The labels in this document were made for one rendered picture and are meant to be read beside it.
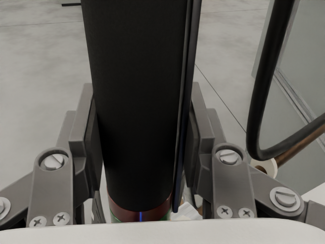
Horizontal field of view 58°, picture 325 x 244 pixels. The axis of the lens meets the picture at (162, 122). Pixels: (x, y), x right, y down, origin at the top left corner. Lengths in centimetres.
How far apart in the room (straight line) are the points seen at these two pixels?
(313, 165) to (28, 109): 254
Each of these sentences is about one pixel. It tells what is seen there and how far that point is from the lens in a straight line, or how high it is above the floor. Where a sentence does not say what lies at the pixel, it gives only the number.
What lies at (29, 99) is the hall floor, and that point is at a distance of 327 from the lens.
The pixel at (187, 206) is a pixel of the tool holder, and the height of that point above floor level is 155.
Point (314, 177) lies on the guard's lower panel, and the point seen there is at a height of 82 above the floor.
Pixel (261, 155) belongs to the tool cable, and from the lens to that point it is 25.
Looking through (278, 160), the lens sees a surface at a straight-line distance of 30.
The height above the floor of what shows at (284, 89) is 98.
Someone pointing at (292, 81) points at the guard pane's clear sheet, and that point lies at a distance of 154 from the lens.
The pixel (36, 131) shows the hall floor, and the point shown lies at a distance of 283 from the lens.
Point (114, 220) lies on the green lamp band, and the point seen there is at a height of 161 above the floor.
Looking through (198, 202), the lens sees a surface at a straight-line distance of 76.
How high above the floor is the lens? 174
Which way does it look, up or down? 39 degrees down
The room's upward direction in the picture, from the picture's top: 2 degrees clockwise
